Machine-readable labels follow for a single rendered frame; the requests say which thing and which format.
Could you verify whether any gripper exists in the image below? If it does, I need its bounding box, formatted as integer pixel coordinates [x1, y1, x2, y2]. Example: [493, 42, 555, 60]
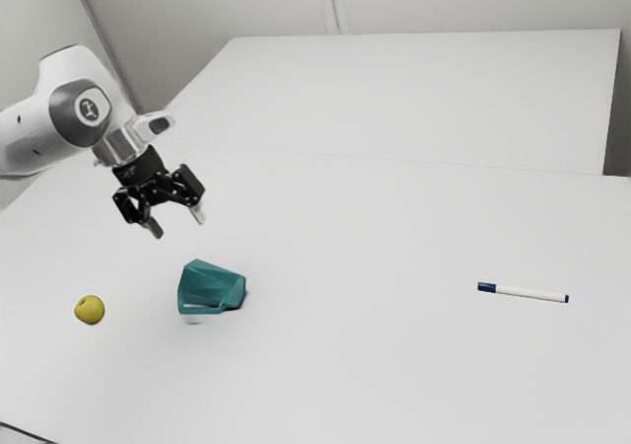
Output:
[110, 146, 208, 241]

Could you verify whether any teal faceted mug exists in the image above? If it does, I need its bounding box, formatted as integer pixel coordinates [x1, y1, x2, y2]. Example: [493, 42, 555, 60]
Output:
[175, 258, 247, 317]

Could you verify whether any yellow-green apple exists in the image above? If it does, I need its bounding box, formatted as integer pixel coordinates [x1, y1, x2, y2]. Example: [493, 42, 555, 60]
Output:
[73, 294, 106, 327]

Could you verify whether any white marker with blue cap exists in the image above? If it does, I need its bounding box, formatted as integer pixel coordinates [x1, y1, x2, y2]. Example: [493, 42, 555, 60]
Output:
[476, 280, 571, 304]

